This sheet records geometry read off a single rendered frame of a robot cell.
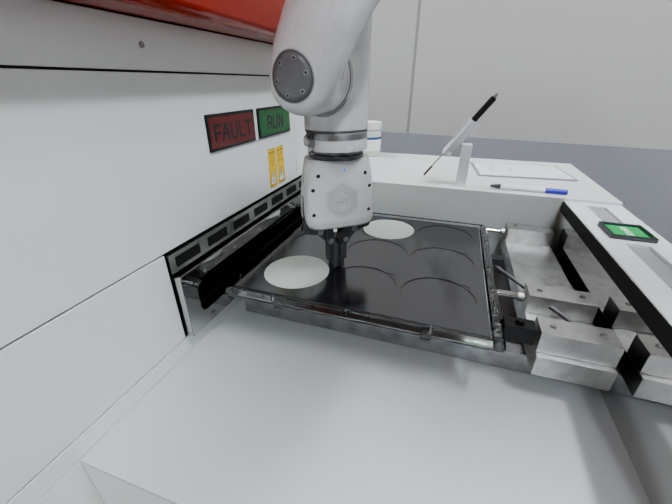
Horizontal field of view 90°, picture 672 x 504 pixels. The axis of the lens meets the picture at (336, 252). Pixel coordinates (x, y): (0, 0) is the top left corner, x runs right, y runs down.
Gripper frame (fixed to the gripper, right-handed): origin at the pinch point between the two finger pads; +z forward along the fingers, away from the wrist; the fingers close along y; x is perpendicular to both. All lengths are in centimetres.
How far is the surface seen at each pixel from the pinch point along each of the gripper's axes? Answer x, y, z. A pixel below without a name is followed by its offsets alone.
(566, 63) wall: 84, 139, -32
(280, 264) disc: 2.8, -8.5, 2.2
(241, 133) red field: 11.1, -11.5, -17.0
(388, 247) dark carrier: 2.9, 10.9, 2.3
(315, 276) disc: -2.8, -4.2, 2.1
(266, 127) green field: 17.3, -6.8, -17.0
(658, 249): -20.6, 39.1, -3.8
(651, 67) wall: 62, 160, -29
